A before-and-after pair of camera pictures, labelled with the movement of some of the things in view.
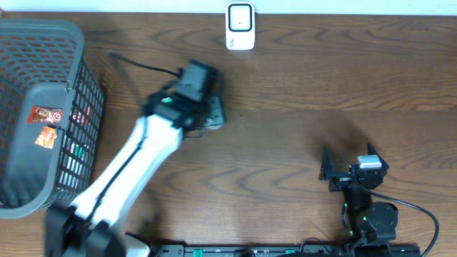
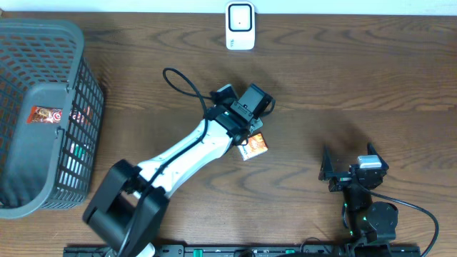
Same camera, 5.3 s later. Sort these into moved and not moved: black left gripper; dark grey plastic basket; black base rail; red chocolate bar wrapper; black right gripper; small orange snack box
Moved: small orange snack box; black left gripper
Not moved: red chocolate bar wrapper; dark grey plastic basket; black right gripper; black base rail
